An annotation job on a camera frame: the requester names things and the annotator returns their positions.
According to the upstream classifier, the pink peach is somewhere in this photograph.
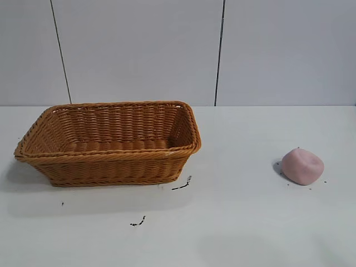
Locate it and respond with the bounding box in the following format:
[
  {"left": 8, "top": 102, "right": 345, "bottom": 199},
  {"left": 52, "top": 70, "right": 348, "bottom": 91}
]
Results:
[{"left": 281, "top": 148, "right": 325, "bottom": 186}]

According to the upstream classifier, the brown woven wicker basket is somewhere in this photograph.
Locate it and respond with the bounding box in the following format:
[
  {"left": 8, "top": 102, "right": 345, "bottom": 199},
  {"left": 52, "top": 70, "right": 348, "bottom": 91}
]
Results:
[{"left": 13, "top": 100, "right": 202, "bottom": 187}]

